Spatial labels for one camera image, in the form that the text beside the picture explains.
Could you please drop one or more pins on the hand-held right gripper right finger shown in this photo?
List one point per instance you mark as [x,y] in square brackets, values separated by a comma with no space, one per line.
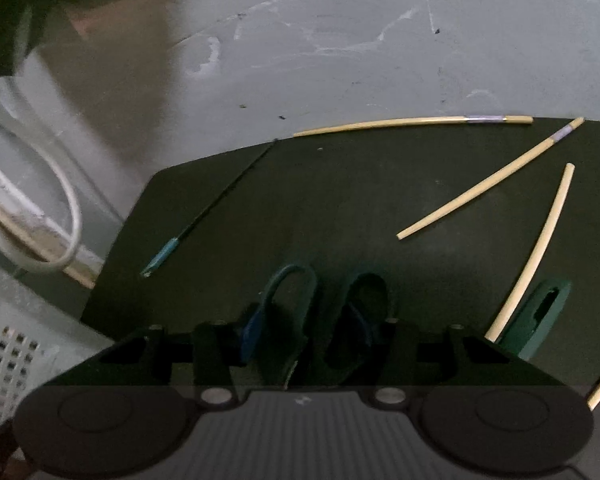
[361,330]

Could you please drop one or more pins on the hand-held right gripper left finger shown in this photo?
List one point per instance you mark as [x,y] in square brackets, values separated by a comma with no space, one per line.
[247,332]

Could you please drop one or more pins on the black scissors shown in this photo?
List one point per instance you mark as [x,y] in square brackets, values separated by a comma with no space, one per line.
[312,355]

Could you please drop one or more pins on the bamboo chopstick with purple band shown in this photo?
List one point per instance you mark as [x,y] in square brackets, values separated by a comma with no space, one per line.
[405,122]
[480,191]

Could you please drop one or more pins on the white perforated utensil basket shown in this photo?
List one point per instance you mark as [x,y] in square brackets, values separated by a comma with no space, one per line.
[25,360]

